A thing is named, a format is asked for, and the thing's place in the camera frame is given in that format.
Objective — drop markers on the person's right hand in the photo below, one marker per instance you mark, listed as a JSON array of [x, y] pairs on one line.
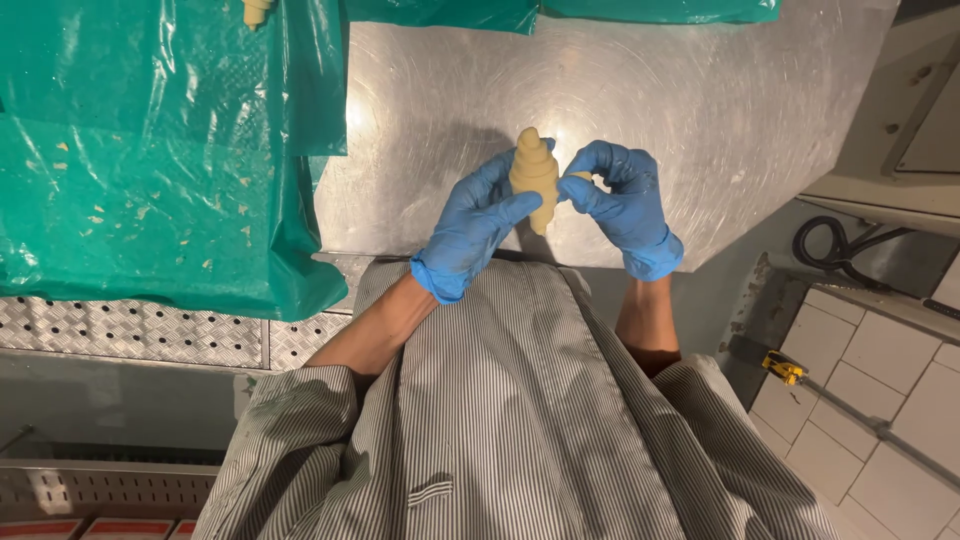
[[626, 210]]

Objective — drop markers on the person's left hand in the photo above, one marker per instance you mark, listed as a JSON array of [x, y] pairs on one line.
[[469, 225]]

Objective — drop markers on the striped grey work shirt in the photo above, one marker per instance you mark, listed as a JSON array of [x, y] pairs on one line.
[[510, 420]]

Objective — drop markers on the green plastic sheet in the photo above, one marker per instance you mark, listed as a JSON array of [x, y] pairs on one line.
[[161, 157], [660, 10], [442, 13]]

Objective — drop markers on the beige appliance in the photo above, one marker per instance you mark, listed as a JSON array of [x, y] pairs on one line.
[[892, 112]]

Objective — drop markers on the small raw croissant dough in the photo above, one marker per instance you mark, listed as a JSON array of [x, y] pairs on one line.
[[256, 11]]

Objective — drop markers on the yellow black floor squeegee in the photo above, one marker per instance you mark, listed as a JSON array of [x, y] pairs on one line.
[[855, 409]]

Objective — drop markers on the perforated metal tray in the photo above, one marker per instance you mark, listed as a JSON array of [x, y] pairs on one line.
[[172, 337]]

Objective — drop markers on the metal rack with boxes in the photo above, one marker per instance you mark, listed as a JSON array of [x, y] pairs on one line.
[[101, 495]]

